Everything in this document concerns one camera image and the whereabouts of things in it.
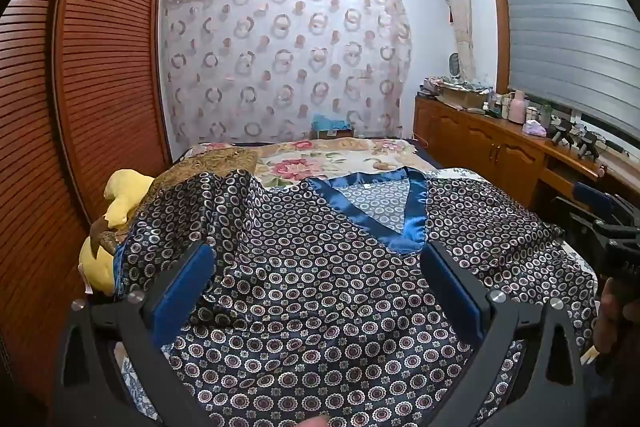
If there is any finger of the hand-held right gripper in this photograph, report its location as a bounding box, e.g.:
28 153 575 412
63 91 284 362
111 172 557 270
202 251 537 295
572 181 621 223

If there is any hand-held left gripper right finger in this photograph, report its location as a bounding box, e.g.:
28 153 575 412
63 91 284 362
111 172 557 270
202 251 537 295
419 241 588 427

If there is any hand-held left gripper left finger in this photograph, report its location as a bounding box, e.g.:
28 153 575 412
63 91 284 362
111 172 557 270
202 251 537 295
52 241 221 427

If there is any patterned satin pajama top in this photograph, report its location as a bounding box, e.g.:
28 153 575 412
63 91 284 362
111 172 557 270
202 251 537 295
112 167 598 427

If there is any person's right hand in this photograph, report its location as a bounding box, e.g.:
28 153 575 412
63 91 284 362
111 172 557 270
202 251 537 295
594 278 632 355

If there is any yellow plush toy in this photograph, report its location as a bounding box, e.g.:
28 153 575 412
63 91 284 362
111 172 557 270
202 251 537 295
80 169 156 295

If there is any pink thermos flask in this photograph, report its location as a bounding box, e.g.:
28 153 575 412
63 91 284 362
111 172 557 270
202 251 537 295
507 90 527 125

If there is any wooden sideboard cabinet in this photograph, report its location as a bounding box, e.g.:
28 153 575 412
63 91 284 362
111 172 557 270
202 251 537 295
414 96 606 212

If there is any gold patterned pillow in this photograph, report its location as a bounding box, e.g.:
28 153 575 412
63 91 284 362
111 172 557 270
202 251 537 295
145 147 258 208

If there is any open cardboard box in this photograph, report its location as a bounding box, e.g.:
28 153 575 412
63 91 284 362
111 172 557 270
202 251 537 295
439 86 488 110

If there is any grey window blind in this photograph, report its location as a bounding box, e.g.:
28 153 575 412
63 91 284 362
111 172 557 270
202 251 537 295
500 0 640 138

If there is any pink floral bedsheet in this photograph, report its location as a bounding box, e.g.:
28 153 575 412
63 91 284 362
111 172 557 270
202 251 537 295
187 138 441 195

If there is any small white desk fan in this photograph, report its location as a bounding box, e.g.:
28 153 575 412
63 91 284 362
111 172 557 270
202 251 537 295
448 52 467 85

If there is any teal covered box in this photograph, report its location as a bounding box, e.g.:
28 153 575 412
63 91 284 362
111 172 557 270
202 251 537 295
312 113 356 140

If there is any wooden louvred wardrobe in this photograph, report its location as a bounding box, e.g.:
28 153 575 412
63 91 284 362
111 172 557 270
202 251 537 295
0 0 173 408

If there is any beige bunched corner curtain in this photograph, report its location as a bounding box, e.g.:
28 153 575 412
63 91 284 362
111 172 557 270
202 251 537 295
440 0 476 72

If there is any circle print sheer curtain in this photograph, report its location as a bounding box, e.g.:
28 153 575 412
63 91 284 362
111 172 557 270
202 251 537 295
159 0 413 145

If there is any wooden window frame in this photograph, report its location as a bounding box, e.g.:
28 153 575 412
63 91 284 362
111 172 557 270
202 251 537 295
487 0 512 95

